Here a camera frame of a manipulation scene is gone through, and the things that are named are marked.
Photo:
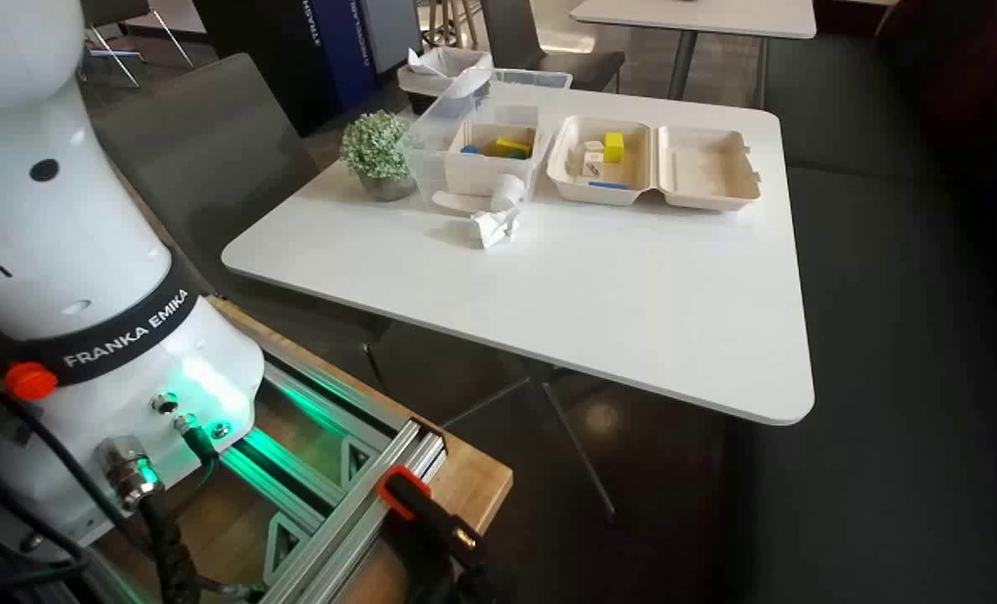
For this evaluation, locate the beige clamshell food pack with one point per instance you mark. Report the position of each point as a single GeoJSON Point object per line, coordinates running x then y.
{"type": "Point", "coordinates": [700, 169]}

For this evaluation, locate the clear plastic storage bin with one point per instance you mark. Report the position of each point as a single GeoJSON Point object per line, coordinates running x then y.
{"type": "Point", "coordinates": [516, 97]}

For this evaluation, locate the aluminium profile frame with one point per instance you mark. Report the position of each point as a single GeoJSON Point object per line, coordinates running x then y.
{"type": "Point", "coordinates": [331, 524]}

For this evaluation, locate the yellow cube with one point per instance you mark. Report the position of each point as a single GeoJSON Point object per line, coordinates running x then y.
{"type": "Point", "coordinates": [610, 145]}

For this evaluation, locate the metal table legs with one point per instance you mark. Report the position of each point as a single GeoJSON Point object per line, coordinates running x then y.
{"type": "Point", "coordinates": [566, 439]}

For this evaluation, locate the blue flat piece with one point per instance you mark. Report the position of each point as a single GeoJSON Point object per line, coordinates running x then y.
{"type": "Point", "coordinates": [607, 182]}

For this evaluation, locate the wooden mounting board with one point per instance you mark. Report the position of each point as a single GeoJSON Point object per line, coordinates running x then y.
{"type": "Point", "coordinates": [474, 482]}

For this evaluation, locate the white side table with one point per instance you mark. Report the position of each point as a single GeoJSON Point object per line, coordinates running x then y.
{"type": "Point", "coordinates": [700, 15]}

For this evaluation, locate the orange and black clamp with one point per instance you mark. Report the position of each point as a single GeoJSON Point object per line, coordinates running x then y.
{"type": "Point", "coordinates": [424, 507]}

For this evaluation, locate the small blue block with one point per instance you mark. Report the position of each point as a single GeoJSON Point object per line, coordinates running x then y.
{"type": "Point", "coordinates": [466, 148]}

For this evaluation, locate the white inner tray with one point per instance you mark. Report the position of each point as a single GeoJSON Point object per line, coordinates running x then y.
{"type": "Point", "coordinates": [483, 172]}

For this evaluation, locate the orange round button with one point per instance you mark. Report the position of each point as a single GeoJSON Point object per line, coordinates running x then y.
{"type": "Point", "coordinates": [31, 382]}

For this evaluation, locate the yellow block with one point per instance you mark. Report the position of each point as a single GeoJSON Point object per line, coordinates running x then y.
{"type": "Point", "coordinates": [511, 148]}

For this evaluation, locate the small green potted plant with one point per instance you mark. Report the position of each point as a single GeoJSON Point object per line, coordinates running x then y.
{"type": "Point", "coordinates": [377, 145]}

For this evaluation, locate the white block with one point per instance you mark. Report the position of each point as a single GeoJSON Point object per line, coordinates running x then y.
{"type": "Point", "coordinates": [590, 161]}

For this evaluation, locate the blue and black cabinet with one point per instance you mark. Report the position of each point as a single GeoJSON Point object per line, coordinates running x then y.
{"type": "Point", "coordinates": [297, 44]}

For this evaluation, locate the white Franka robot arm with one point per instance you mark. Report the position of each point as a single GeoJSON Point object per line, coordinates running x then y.
{"type": "Point", "coordinates": [61, 204]}

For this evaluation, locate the dark folding chair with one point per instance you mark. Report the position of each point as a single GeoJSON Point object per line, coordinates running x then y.
{"type": "Point", "coordinates": [540, 44]}

